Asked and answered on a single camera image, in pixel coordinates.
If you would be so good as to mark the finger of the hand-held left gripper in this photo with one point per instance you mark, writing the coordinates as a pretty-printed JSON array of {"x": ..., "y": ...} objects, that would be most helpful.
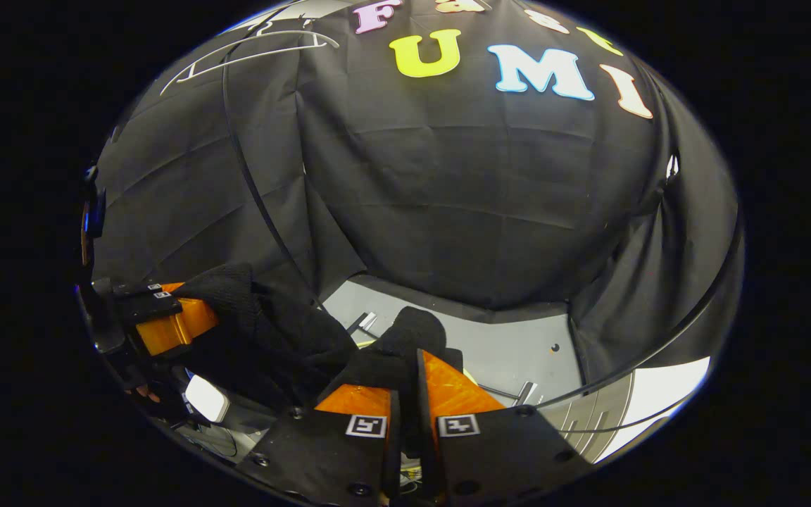
[
  {"x": 139, "y": 288},
  {"x": 180, "y": 324}
]

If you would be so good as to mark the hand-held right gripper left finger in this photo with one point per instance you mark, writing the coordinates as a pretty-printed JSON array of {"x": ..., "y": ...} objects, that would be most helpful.
[{"x": 321, "y": 451}]

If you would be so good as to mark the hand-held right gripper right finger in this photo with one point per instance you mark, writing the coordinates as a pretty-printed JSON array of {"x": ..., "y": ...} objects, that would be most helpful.
[{"x": 504, "y": 454}]

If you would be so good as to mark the white paper garment tag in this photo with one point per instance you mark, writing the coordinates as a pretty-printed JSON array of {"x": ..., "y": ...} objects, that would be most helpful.
[{"x": 206, "y": 398}]

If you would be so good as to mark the black garment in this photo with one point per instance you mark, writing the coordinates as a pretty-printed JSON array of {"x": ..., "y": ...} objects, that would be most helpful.
[{"x": 272, "y": 338}]

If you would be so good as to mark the black metal clothes rack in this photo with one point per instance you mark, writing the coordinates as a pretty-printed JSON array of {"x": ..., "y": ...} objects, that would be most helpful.
[{"x": 258, "y": 204}]

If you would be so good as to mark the black backdrop cloth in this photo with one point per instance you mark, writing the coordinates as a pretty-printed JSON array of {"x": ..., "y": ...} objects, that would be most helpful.
[
  {"x": 483, "y": 197},
  {"x": 673, "y": 282},
  {"x": 166, "y": 176}
]

